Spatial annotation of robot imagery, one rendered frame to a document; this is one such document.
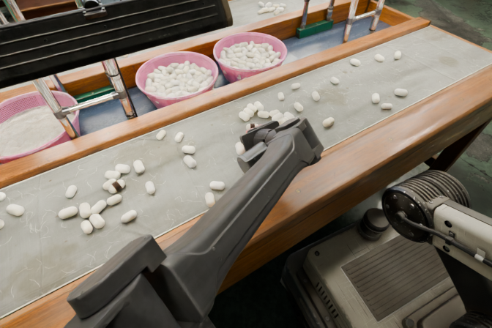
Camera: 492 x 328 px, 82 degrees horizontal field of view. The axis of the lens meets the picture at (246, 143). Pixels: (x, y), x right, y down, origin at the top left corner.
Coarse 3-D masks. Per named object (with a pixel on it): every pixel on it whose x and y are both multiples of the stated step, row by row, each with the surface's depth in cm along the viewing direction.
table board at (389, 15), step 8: (368, 8) 143; (384, 8) 135; (392, 8) 134; (384, 16) 137; (392, 16) 133; (400, 16) 130; (408, 16) 128; (392, 24) 135; (448, 32) 117; (464, 40) 113
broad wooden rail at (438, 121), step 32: (448, 96) 85; (480, 96) 85; (384, 128) 75; (416, 128) 75; (448, 128) 78; (320, 160) 68; (352, 160) 68; (384, 160) 68; (416, 160) 84; (288, 192) 62; (320, 192) 62; (352, 192) 69; (192, 224) 57; (288, 224) 59; (320, 224) 72; (256, 256) 61; (64, 288) 50; (224, 288) 64; (0, 320) 47; (32, 320) 46; (64, 320) 46
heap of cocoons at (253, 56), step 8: (224, 48) 108; (232, 48) 108; (240, 48) 108; (248, 48) 108; (256, 48) 110; (264, 48) 110; (272, 48) 108; (224, 56) 104; (232, 56) 104; (240, 56) 106; (248, 56) 106; (256, 56) 104; (264, 56) 104; (272, 56) 104; (232, 64) 101; (240, 64) 100; (248, 64) 100; (256, 64) 100; (264, 64) 100; (272, 64) 100; (224, 72) 100
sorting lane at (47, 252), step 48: (384, 48) 108; (432, 48) 108; (480, 48) 108; (288, 96) 89; (336, 96) 89; (384, 96) 89; (144, 144) 75; (192, 144) 75; (336, 144) 75; (48, 192) 65; (96, 192) 65; (144, 192) 65; (192, 192) 65; (0, 240) 57; (48, 240) 57; (96, 240) 57; (0, 288) 51; (48, 288) 51
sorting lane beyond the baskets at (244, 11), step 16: (240, 0) 140; (256, 0) 140; (272, 0) 140; (288, 0) 140; (320, 0) 140; (240, 16) 128; (256, 16) 128; (272, 16) 128; (208, 32) 117; (96, 64) 101
